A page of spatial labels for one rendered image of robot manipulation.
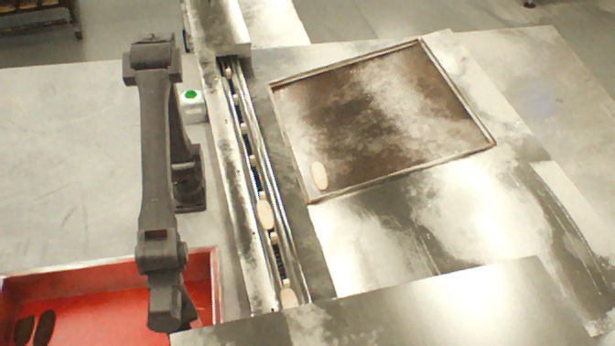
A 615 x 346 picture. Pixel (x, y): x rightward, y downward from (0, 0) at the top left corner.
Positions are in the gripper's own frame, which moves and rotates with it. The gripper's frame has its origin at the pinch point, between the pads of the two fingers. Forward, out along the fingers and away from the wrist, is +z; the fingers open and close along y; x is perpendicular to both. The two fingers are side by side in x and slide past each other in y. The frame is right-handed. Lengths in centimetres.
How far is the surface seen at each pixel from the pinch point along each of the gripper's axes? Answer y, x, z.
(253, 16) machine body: -117, 73, 11
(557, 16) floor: -148, 296, 93
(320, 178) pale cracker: -22, 46, 0
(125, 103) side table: -88, 15, 10
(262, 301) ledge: 0.5, 18.2, 4.0
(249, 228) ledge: -19.7, 24.8, 4.4
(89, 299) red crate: -21.7, -14.6, 8.2
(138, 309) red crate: -13.5, -5.7, 8.0
